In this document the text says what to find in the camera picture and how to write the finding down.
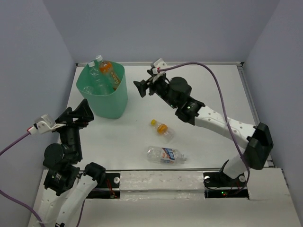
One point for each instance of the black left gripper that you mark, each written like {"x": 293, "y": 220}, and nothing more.
{"x": 84, "y": 110}

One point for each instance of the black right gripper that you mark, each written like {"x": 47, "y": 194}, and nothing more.
{"x": 144, "y": 84}

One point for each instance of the crushed clear bottle white cap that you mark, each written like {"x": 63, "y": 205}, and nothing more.
{"x": 89, "y": 90}

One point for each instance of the long clear bottle white cap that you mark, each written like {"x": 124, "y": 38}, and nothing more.
{"x": 99, "y": 81}

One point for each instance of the orange label bottle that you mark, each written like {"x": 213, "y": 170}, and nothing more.
{"x": 106, "y": 68}

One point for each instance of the clear bottle white blue label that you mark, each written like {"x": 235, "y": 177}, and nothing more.
{"x": 165, "y": 155}

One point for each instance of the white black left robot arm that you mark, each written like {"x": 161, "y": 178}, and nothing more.
{"x": 64, "y": 189}

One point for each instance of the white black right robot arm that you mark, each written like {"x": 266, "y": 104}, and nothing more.
{"x": 255, "y": 140}

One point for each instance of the green plastic bin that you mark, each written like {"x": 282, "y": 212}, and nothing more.
{"x": 110, "y": 106}

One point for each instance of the clear bottle yellow cap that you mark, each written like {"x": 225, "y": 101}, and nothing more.
{"x": 163, "y": 130}

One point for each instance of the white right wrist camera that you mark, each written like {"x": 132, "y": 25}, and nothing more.
{"x": 155, "y": 67}

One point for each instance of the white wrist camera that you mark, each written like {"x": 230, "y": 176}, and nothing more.
{"x": 44, "y": 124}
{"x": 155, "y": 67}

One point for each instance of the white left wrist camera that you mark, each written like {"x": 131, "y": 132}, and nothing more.
{"x": 44, "y": 124}

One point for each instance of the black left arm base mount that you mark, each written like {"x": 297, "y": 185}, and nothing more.
{"x": 108, "y": 189}

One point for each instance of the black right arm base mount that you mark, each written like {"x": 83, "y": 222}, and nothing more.
{"x": 219, "y": 185}

